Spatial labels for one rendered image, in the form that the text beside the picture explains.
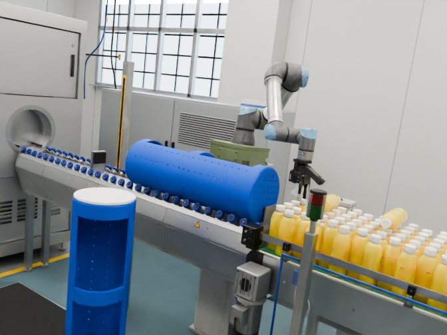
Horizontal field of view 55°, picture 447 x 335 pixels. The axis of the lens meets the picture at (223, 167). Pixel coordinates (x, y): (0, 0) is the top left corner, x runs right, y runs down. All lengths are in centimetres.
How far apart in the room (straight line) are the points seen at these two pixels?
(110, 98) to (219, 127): 150
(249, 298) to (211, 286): 99
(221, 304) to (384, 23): 326
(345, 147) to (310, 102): 64
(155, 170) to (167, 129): 205
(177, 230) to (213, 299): 67
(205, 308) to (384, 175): 258
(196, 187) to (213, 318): 102
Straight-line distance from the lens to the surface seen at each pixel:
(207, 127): 405
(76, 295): 211
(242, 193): 199
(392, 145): 467
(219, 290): 276
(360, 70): 478
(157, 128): 445
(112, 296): 209
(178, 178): 223
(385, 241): 179
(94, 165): 294
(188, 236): 226
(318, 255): 178
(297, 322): 171
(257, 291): 180
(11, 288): 320
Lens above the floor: 157
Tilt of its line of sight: 10 degrees down
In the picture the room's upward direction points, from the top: 7 degrees clockwise
